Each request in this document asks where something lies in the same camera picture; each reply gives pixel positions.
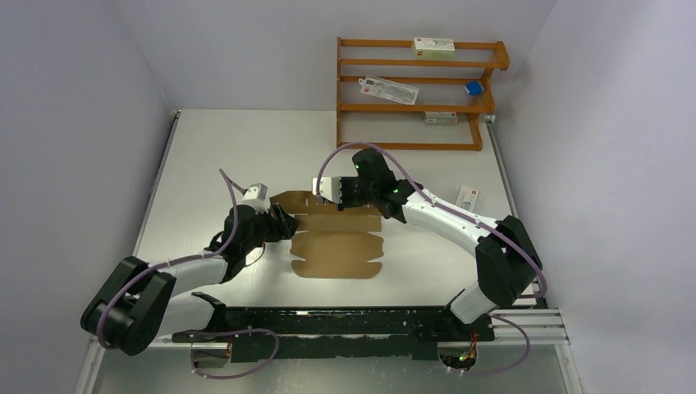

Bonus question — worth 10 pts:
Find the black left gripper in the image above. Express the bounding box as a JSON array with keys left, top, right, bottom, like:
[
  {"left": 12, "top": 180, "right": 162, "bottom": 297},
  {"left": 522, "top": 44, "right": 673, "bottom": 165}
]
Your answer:
[{"left": 241, "top": 202, "right": 300, "bottom": 254}]

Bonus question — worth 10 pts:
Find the brown cardboard box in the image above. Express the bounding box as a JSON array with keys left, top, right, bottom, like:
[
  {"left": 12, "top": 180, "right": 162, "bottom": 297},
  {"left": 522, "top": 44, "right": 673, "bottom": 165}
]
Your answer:
[{"left": 270, "top": 190, "right": 384, "bottom": 280}]

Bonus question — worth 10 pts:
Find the orange wooden shelf rack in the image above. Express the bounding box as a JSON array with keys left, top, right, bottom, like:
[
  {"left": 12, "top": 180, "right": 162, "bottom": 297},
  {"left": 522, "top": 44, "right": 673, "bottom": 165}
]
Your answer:
[{"left": 335, "top": 38, "right": 511, "bottom": 151}]

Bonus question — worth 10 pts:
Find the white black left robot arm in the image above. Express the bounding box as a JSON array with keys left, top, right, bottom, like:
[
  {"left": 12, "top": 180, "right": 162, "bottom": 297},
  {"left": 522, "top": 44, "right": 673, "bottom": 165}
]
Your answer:
[{"left": 80, "top": 204, "right": 300, "bottom": 355}]

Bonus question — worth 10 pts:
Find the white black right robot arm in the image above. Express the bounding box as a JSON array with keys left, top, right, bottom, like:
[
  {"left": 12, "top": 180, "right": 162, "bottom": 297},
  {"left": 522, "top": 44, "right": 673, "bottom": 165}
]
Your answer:
[{"left": 312, "top": 142, "right": 547, "bottom": 340}]

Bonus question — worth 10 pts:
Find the white flat box bottom shelf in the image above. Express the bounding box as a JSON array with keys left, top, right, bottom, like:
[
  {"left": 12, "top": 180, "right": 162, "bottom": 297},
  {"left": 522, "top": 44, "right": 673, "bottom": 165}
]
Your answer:
[{"left": 424, "top": 112, "right": 459, "bottom": 126}]

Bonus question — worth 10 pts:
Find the white green box top shelf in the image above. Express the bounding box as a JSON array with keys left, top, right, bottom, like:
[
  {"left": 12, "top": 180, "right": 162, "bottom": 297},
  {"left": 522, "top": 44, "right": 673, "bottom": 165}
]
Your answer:
[{"left": 411, "top": 37, "right": 456, "bottom": 60}]

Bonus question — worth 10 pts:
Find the clear plastic packet on shelf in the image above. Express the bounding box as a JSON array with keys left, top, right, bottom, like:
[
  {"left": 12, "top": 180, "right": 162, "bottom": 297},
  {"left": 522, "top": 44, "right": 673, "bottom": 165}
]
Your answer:
[{"left": 358, "top": 76, "right": 419, "bottom": 105}]

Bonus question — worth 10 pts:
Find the blue small object on shelf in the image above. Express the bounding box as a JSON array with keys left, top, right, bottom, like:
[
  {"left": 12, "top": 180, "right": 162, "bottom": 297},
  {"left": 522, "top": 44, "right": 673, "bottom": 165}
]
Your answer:
[{"left": 465, "top": 80, "right": 485, "bottom": 97}]

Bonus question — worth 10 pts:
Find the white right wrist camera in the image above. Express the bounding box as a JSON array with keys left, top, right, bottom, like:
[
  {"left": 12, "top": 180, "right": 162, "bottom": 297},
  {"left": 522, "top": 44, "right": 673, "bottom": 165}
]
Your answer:
[{"left": 312, "top": 176, "right": 342, "bottom": 204}]

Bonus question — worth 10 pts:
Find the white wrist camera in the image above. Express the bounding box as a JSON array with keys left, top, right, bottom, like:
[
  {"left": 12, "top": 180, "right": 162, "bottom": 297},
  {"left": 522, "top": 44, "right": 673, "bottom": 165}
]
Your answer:
[
  {"left": 312, "top": 176, "right": 342, "bottom": 204},
  {"left": 241, "top": 183, "right": 270, "bottom": 213}
]

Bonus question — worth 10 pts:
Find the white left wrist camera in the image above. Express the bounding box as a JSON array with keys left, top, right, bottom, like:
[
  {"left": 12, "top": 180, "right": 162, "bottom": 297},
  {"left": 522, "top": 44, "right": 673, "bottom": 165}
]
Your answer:
[{"left": 241, "top": 183, "right": 270, "bottom": 213}]

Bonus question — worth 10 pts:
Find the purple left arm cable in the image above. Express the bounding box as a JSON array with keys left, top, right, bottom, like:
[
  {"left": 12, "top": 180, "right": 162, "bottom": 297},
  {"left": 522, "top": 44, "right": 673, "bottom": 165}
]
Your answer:
[{"left": 96, "top": 168, "right": 281, "bottom": 381}]

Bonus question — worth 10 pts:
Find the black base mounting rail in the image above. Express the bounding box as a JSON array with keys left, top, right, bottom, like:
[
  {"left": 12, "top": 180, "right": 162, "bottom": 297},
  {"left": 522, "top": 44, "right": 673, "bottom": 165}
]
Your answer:
[{"left": 172, "top": 301, "right": 494, "bottom": 363}]

